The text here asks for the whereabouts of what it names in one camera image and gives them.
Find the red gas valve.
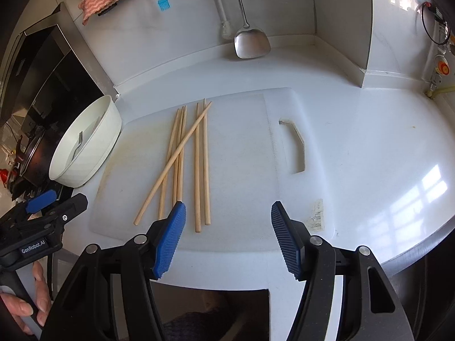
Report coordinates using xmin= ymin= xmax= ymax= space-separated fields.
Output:
xmin=434 ymin=54 xmax=452 ymax=75

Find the metal spatula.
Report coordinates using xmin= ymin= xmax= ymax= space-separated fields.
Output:
xmin=227 ymin=0 xmax=271 ymax=59

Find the dark cooking pot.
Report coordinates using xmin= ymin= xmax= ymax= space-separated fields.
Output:
xmin=14 ymin=133 xmax=59 ymax=185

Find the black cable loop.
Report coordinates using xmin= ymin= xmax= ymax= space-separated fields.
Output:
xmin=421 ymin=2 xmax=452 ymax=46

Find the white round basin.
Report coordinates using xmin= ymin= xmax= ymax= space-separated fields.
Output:
xmin=48 ymin=95 xmax=122 ymax=187

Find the white plastic cutting board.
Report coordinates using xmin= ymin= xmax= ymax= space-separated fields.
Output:
xmin=89 ymin=87 xmax=338 ymax=253

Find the person's left hand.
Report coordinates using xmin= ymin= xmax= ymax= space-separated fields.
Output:
xmin=0 ymin=260 xmax=53 ymax=336

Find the metal fork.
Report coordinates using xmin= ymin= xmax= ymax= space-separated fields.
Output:
xmin=70 ymin=131 xmax=84 ymax=161

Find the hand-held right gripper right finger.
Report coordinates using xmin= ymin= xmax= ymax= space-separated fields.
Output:
xmin=271 ymin=201 xmax=415 ymax=341

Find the white dish brush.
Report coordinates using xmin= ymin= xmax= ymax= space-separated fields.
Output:
xmin=207 ymin=0 xmax=233 ymax=40

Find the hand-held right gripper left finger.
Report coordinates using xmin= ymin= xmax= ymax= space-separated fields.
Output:
xmin=39 ymin=201 xmax=187 ymax=341

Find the yellow gas pipe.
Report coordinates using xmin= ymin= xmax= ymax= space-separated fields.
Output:
xmin=427 ymin=83 xmax=455 ymax=98

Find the person's dark patterned clothing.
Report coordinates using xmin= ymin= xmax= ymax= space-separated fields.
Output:
xmin=162 ymin=289 xmax=269 ymax=341

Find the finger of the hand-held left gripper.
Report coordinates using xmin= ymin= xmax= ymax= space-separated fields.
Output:
xmin=38 ymin=194 xmax=89 ymax=232
xmin=14 ymin=189 xmax=57 ymax=217

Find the bundle of wooden chopsticks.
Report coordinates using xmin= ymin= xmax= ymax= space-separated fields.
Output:
xmin=134 ymin=98 xmax=213 ymax=233

